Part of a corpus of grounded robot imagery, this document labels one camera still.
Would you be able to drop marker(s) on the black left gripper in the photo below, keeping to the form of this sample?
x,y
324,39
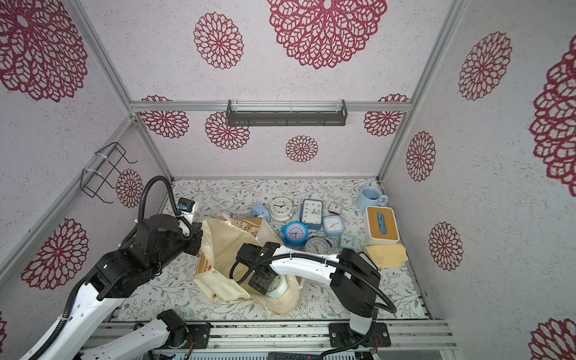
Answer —
x,y
194,238

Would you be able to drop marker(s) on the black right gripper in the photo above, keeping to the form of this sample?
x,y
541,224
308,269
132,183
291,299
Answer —
x,y
263,279

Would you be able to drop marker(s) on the cream printed canvas bag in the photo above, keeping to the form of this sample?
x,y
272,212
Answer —
x,y
221,241

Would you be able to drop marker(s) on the white teal square alarm clock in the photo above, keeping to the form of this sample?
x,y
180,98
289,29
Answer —
x,y
278,287

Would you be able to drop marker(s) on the bright blue round alarm clock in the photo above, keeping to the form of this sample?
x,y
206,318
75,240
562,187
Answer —
x,y
294,234

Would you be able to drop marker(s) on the periwinkle blue alarm clock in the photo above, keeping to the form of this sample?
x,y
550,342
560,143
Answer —
x,y
259,211

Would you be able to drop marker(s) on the white round alarm clock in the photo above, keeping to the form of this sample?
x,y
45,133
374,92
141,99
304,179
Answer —
x,y
281,209

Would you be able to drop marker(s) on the silver round alarm clock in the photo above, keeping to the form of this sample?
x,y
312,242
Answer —
x,y
319,246

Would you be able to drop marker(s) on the dark blue square alarm clock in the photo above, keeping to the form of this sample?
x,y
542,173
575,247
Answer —
x,y
311,214

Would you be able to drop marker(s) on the light blue square alarm clock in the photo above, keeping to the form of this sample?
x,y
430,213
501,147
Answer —
x,y
333,226

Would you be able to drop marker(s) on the mint green alarm clock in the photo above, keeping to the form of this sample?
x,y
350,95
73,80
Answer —
x,y
347,242

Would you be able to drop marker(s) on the small grey alarm clock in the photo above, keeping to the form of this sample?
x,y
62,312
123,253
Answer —
x,y
335,208

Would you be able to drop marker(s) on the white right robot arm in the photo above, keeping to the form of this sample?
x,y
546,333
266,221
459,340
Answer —
x,y
352,277

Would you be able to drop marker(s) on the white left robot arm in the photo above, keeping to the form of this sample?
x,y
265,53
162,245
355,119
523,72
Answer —
x,y
157,241

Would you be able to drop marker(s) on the black keyboard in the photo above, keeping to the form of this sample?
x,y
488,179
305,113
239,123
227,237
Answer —
x,y
292,356

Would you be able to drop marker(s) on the yellow folded cloth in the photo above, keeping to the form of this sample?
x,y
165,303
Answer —
x,y
387,256

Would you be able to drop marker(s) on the white wooden tissue box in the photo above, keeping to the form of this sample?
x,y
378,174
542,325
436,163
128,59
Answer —
x,y
380,226

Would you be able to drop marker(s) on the light blue mug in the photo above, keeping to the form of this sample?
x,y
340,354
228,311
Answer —
x,y
371,196

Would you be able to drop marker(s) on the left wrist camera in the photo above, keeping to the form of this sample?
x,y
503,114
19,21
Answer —
x,y
187,208

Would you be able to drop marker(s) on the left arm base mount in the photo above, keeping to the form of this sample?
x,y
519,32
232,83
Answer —
x,y
196,337

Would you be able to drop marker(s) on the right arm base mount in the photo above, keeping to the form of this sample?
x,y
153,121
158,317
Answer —
x,y
341,335

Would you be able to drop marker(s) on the black wire wall rack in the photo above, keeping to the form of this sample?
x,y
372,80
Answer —
x,y
95,177

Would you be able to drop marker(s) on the black wall shelf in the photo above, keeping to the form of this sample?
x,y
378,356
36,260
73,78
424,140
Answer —
x,y
334,116

